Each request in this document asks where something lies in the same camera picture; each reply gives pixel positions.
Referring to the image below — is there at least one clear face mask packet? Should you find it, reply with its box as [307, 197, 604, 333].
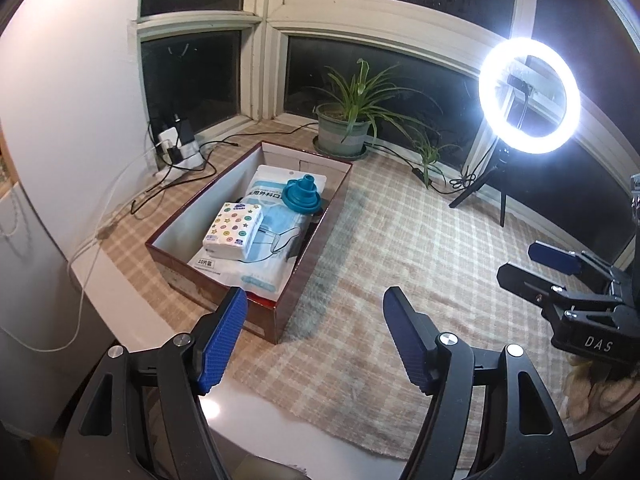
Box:
[189, 164, 328, 306]

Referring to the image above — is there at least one teal funnel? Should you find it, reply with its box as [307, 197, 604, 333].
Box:
[281, 173, 321, 213]

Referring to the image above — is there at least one white power strip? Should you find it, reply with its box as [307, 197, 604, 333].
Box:
[152, 127, 206, 178]

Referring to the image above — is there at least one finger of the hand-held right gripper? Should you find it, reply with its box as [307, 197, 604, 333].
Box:
[528, 241, 630, 283]
[496, 261, 623, 318]

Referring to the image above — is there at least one green plant in grey pot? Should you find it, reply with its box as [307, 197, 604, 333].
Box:
[305, 58, 443, 161]

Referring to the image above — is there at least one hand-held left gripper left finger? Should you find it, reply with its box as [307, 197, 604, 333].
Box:
[57, 286, 249, 480]

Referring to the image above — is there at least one black ring light cable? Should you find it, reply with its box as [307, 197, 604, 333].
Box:
[367, 142, 483, 196]

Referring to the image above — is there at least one beige checked mat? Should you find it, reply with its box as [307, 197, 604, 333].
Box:
[70, 115, 636, 461]

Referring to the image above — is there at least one white ring light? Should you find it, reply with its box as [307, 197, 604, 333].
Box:
[478, 36, 582, 156]

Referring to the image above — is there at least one small green plantlet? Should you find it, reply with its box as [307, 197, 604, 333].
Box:
[407, 132, 463, 191]

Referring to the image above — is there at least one star printed tissue pack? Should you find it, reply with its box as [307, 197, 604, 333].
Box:
[201, 201, 264, 262]

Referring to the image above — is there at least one brown cardboard box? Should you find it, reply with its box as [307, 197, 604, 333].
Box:
[145, 141, 353, 345]

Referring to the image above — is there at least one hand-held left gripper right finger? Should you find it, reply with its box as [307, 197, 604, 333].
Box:
[382, 286, 583, 480]

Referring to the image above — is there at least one large black charger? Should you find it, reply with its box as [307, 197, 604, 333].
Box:
[172, 115, 196, 147]

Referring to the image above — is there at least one white cable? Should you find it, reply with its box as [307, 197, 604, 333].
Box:
[0, 150, 156, 353]

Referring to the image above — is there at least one black charger cable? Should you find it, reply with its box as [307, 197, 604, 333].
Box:
[155, 136, 253, 216]

